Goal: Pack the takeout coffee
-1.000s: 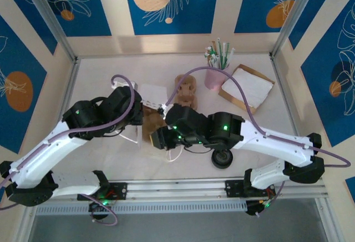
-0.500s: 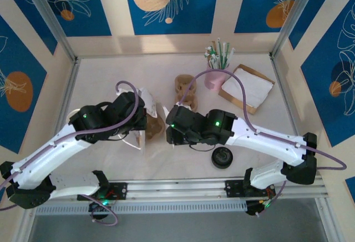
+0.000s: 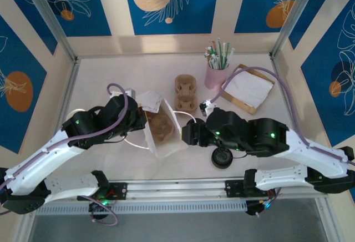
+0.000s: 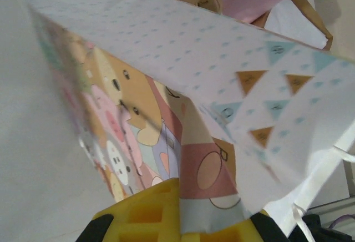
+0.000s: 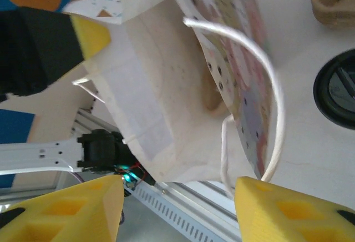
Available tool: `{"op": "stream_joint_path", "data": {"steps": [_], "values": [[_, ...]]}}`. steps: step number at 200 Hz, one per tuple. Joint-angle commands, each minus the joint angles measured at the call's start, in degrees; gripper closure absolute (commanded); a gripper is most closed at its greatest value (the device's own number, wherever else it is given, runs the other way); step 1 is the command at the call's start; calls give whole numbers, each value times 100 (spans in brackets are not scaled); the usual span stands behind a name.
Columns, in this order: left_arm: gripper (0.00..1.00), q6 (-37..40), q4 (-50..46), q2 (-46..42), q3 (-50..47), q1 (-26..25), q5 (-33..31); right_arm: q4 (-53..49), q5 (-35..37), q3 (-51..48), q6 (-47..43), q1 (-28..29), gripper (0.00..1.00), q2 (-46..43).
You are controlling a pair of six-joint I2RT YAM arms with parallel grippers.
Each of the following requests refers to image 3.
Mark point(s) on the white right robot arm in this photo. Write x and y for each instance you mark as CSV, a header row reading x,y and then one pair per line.
x,y
313,158

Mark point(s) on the brown paper straw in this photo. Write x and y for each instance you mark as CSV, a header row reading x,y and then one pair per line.
x,y
214,48

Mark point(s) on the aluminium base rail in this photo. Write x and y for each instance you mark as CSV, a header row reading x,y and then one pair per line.
x,y
177,189

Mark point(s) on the white wrapped straw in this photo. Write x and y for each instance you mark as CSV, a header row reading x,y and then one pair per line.
x,y
212,56
230,56
210,61

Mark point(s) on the brown pulp cup carrier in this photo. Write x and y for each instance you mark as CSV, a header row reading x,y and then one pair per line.
x,y
185,86
162,126

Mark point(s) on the white napkin stack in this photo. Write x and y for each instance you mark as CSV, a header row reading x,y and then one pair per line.
x,y
249,89

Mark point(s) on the aluminium frame post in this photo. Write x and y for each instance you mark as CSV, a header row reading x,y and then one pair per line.
x,y
296,14
49,14

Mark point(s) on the cardboard napkin tray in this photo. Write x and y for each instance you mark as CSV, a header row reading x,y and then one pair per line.
x,y
238,103

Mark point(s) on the green striped paper straw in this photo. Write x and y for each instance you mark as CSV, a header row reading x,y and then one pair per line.
x,y
220,53
226,54

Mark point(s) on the pink straw holder cup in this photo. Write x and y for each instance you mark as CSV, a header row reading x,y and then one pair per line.
x,y
215,78

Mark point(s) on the aluminium side rail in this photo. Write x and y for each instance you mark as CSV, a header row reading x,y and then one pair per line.
x,y
278,65
66,92

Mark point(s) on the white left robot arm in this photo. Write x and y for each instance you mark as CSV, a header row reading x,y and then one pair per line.
x,y
41,170

